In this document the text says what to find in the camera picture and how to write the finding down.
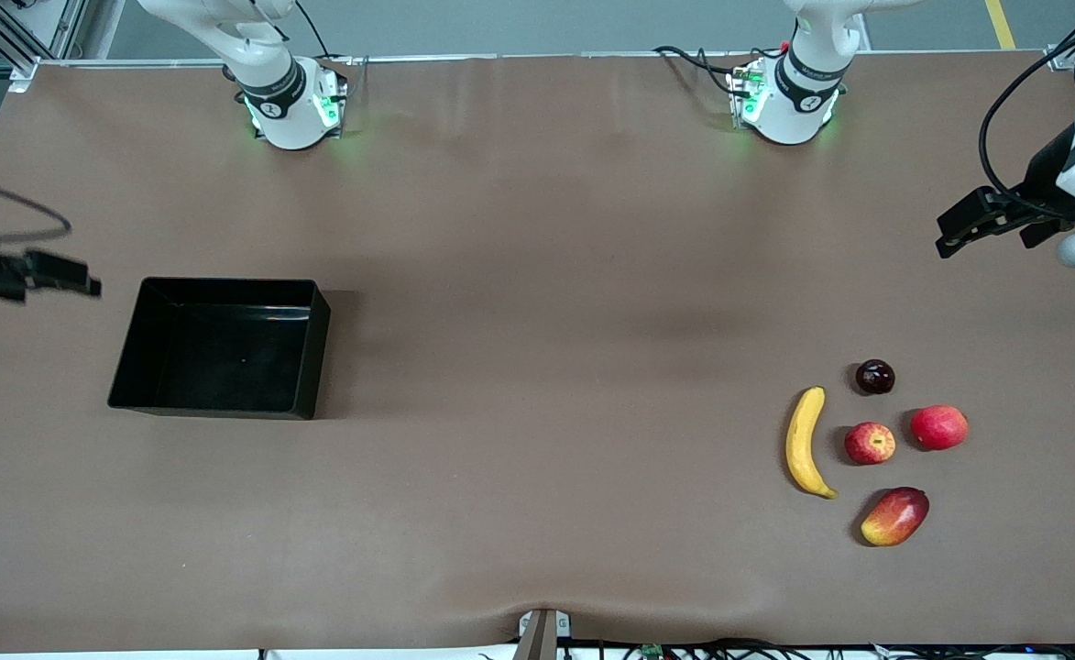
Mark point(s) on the metal table clamp bracket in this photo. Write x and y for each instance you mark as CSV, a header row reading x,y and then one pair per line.
x,y
542,637

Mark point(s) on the brown table cover mat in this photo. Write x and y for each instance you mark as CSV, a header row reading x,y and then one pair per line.
x,y
546,412

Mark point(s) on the red yellow mango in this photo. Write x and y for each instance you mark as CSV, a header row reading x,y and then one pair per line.
x,y
894,516

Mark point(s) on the dark purple plum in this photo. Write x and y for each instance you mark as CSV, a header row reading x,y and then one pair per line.
x,y
875,378

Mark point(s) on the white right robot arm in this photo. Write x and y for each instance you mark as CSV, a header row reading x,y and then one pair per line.
x,y
290,110

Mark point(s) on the red yellow striped apple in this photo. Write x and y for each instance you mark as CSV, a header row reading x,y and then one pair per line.
x,y
870,444

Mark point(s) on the yellow banana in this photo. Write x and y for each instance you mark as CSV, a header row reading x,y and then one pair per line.
x,y
801,445

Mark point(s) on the black plastic box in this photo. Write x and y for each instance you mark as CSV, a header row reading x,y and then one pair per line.
x,y
225,357

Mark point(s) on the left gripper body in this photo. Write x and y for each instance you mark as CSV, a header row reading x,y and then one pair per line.
x,y
1041,181

